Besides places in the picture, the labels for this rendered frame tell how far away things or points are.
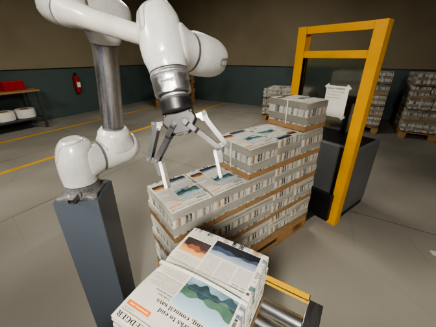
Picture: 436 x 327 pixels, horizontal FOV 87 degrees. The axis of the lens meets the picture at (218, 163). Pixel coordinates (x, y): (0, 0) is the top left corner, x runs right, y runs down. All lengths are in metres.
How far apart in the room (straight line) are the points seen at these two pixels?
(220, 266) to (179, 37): 0.63
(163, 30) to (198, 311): 0.66
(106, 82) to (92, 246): 0.81
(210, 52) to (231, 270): 0.62
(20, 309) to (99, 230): 1.16
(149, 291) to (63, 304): 1.53
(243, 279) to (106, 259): 0.89
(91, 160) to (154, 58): 0.74
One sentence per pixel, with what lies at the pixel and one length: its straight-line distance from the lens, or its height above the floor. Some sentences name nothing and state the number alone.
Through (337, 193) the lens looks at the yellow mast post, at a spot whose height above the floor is 0.37.
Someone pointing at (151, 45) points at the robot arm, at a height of 1.63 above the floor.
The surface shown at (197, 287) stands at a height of 1.03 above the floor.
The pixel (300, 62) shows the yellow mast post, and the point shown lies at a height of 1.55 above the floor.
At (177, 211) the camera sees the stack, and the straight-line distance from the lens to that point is 1.33.
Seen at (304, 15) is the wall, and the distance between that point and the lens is 8.13.
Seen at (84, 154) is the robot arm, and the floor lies 1.21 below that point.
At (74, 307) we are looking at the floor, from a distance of 2.17.
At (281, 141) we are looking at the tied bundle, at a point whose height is 1.05.
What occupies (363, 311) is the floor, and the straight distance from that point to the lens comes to 2.16.
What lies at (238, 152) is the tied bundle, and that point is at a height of 1.01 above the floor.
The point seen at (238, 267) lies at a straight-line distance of 0.77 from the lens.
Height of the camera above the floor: 1.61
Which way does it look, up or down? 25 degrees down
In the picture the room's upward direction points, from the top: straight up
